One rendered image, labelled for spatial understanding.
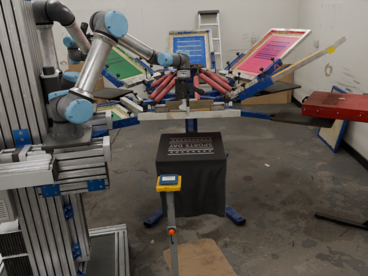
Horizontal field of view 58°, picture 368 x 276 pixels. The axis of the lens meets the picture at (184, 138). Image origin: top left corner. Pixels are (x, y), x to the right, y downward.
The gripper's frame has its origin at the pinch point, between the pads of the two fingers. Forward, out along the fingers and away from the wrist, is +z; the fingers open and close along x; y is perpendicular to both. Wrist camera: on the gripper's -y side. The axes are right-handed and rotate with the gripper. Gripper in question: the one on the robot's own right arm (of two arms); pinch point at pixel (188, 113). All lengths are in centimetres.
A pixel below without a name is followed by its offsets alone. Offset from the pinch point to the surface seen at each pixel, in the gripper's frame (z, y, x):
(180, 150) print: 25.1, 6.6, -26.8
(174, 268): 93, 12, -1
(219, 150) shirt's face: 25.7, -18.5, -24.8
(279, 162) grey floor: 71, -106, -217
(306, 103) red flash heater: -2, -89, -67
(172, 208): 52, 11, 11
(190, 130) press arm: 15, 0, -74
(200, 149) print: 24.7, -6.5, -28.4
